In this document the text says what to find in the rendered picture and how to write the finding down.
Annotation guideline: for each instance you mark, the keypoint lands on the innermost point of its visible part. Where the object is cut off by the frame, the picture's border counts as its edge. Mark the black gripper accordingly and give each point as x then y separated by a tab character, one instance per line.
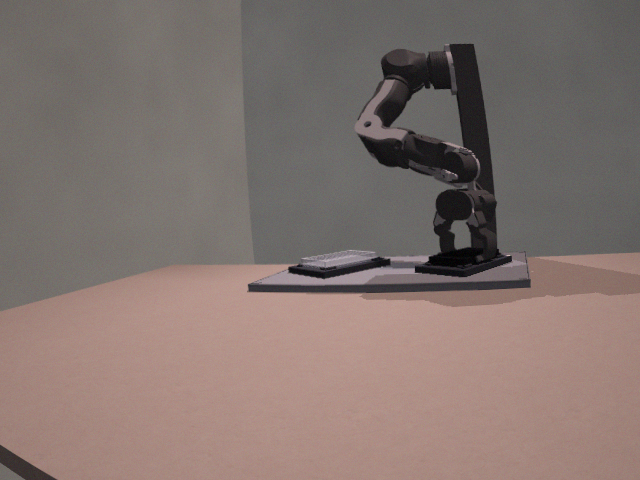
462	204

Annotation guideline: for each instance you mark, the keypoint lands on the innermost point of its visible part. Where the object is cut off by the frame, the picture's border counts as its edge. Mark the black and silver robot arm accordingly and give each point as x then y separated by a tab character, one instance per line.
407	72

